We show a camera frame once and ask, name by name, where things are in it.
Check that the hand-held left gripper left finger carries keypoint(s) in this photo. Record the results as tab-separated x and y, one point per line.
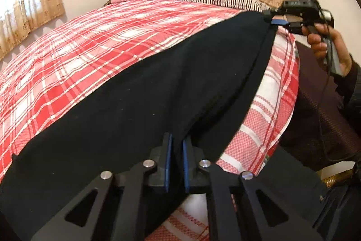
168	162

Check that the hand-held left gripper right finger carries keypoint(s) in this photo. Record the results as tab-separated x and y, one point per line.
186	164

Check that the black pants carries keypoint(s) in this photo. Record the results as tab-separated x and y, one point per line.
158	80

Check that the person's right forearm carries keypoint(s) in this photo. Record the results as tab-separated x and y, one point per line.
354	83

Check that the short beige floral curtain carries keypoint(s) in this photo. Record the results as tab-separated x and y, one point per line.
31	1

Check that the person's right hand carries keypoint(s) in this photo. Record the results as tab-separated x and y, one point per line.
342	49

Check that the red plaid bed sheet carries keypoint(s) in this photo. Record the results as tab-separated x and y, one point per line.
84	46

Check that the dark maroon cloth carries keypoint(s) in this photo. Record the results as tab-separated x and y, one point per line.
307	116

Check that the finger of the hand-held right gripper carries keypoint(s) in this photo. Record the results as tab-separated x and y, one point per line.
272	14
278	22

